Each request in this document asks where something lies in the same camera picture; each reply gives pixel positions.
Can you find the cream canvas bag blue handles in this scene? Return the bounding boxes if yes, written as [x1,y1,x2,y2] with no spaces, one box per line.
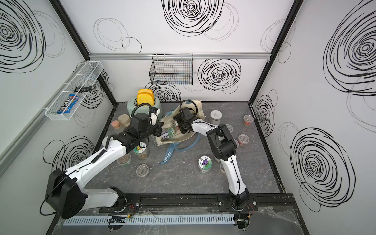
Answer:
[151,100,205,165]

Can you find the silver label jar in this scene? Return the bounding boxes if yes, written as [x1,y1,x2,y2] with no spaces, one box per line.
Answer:
[210,110,223,125]

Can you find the yellow strip lid seed jar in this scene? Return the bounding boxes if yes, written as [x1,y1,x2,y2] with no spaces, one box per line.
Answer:
[226,124,234,133]

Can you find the purple flower label jar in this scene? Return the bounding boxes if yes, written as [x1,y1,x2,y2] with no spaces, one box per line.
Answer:
[198,156,212,173]

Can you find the red bee label seed jar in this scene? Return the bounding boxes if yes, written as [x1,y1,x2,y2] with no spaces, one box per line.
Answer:
[243,114,254,126]

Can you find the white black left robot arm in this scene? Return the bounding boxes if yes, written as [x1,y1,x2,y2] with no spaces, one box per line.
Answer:
[44,103,163,219]

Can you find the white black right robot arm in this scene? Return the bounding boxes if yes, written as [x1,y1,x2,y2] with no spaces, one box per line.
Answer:
[173,99,249,211]

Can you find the beige lid jar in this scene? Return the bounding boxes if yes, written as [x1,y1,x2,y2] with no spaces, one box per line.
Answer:
[117,114,131,128]

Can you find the mint green toaster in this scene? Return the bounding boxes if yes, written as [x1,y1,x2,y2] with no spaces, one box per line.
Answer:
[127,97,163,120]

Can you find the pink lid small jar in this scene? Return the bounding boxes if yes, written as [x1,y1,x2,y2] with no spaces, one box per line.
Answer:
[111,120,124,134]

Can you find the yellow toast slice front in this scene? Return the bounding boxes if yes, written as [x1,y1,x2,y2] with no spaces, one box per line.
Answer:
[137,93,155,106]

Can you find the yellow toast slice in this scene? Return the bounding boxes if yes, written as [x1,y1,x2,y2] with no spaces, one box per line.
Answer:
[137,93,155,106]
[138,89,153,95]

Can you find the yellow toast slice back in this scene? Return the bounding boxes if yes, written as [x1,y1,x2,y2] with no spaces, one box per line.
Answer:
[138,89,153,95]

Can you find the dark label small jar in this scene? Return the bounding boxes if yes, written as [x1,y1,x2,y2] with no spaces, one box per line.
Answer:
[136,164,150,178]

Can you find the black small box on shelf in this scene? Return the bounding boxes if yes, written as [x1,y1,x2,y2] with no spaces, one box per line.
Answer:
[74,85,92,93]

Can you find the blue candy packet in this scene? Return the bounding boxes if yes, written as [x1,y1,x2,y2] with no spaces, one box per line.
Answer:
[57,94,79,114]

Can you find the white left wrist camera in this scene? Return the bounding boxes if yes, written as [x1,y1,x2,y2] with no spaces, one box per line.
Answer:
[150,106,161,125]

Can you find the black wire wall basket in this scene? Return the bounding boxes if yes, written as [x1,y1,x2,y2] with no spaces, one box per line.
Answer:
[149,59,193,85]

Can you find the grey wall rail back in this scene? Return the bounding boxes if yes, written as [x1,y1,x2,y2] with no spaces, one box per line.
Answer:
[89,52,271,61]

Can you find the grey wall rail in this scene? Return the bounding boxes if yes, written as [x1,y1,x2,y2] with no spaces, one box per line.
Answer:
[89,52,271,61]
[1,60,88,177]

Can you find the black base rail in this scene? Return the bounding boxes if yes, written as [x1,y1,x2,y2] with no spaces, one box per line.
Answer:
[96,192,297,215]

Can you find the white wire wall shelf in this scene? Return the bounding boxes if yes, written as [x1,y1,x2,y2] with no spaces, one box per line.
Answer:
[45,61,103,121]

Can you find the white slotted cable duct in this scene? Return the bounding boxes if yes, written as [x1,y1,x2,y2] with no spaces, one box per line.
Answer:
[63,214,236,226]

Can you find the black corner frame post left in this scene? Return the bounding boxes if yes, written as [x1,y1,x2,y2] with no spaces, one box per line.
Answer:
[49,0,118,106]

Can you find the black corner frame post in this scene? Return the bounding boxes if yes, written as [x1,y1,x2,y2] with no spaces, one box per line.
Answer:
[249,0,304,105]
[49,0,118,106]

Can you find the grey wall rail left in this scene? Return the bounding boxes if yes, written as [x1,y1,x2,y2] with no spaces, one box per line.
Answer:
[1,60,88,177]

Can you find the black corner frame post right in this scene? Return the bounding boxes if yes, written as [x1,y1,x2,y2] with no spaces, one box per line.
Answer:
[249,0,304,105]

